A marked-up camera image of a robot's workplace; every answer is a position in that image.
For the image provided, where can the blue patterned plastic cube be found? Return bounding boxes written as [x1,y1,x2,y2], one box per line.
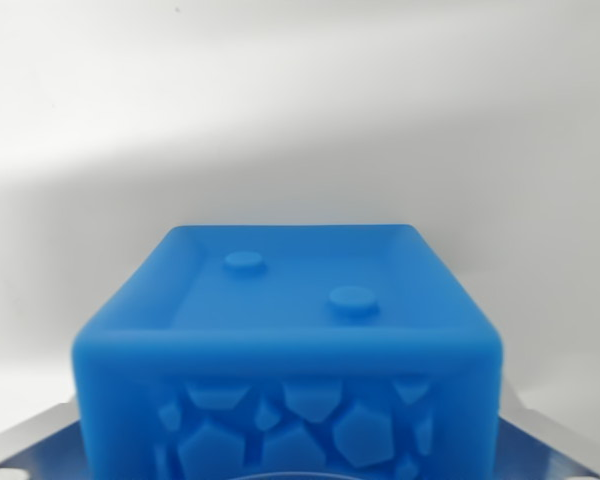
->
[71,223,504,480]

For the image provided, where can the black-padded silver gripper left finger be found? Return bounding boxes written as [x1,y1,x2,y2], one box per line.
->
[0,394,89,480]

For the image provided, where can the black-padded silver gripper right finger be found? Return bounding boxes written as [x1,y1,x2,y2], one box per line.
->
[494,392,600,480]

